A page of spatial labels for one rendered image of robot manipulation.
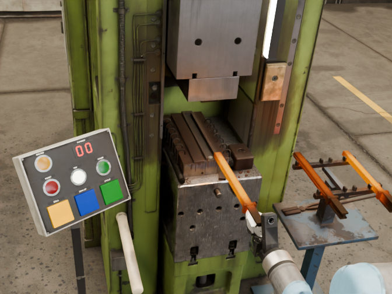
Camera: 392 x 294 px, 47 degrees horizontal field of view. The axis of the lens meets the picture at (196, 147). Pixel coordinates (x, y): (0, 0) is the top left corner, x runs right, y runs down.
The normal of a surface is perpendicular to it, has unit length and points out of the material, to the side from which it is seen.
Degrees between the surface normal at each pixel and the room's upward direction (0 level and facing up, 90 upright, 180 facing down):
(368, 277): 7
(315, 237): 0
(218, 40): 90
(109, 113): 90
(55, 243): 0
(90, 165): 60
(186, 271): 90
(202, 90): 90
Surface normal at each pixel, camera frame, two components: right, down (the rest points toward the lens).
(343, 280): -0.97, -0.11
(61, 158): 0.60, -0.04
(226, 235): 0.28, 0.53
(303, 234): 0.07, -0.84
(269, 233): 0.30, 0.07
